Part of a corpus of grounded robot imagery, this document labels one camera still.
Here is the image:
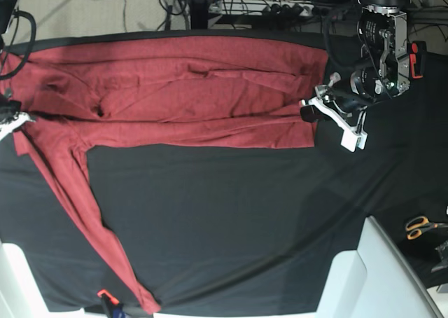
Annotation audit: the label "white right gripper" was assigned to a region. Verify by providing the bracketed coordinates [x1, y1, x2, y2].
[0, 100, 35, 141]

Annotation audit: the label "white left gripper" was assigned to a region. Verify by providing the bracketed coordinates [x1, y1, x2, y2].
[300, 72, 368, 152]

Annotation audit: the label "red long-sleeve shirt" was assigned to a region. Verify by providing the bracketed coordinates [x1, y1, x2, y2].
[1, 36, 328, 314]

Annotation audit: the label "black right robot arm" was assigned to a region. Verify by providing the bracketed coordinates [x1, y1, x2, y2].
[1, 0, 37, 139]

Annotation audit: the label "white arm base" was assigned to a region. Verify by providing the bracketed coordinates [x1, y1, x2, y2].
[1, 242, 85, 317]
[316, 216, 443, 318]

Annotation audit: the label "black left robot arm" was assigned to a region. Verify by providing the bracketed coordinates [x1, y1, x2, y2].
[300, 0, 416, 152]

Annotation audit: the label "white power strip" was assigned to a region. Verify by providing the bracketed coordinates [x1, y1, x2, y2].
[269, 3, 313, 18]

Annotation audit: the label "orange black clamp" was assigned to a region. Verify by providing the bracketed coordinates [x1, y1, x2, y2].
[408, 41, 427, 80]

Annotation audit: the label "black table cloth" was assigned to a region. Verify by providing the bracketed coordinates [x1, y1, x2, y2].
[1, 33, 447, 317]

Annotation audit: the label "black stand pole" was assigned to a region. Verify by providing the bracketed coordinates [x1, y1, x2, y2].
[188, 0, 213, 29]

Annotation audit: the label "orange blue front clamp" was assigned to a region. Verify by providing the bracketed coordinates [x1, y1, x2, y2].
[97, 289, 128, 318]

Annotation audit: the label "yellow-handled scissors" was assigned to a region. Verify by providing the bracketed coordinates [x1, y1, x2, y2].
[405, 216, 447, 240]

